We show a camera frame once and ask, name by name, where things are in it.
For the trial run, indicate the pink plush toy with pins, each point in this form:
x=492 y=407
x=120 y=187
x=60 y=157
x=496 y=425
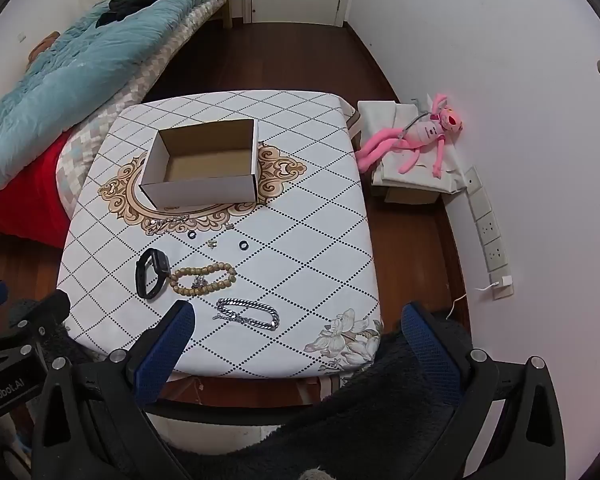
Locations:
x=425 y=132

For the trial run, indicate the brown cardboard box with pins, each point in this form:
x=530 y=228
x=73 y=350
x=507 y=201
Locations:
x=410 y=196

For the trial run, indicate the dark fuzzy garment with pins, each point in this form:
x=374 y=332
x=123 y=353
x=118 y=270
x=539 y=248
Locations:
x=360 y=410

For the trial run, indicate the table with patterned cloth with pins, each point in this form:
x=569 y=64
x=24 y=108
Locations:
x=305 y=210

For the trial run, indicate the wooden bed frame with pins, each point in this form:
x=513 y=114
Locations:
x=227 y=12

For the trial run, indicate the white charger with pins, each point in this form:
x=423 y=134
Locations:
x=504 y=282

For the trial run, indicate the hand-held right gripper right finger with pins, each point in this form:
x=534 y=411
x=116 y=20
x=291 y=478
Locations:
x=430 y=355

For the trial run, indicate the checkered bed sheet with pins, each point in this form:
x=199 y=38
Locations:
x=145 y=80

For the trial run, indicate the black smartwatch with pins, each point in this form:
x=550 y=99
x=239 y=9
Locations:
x=147 y=280

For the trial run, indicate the bed with blue duvet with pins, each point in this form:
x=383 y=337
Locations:
x=80 y=70

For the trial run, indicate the red blanket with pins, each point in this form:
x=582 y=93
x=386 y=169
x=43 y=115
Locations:
x=25 y=200

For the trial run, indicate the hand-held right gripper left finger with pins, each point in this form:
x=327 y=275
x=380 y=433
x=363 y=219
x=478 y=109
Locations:
x=162 y=355

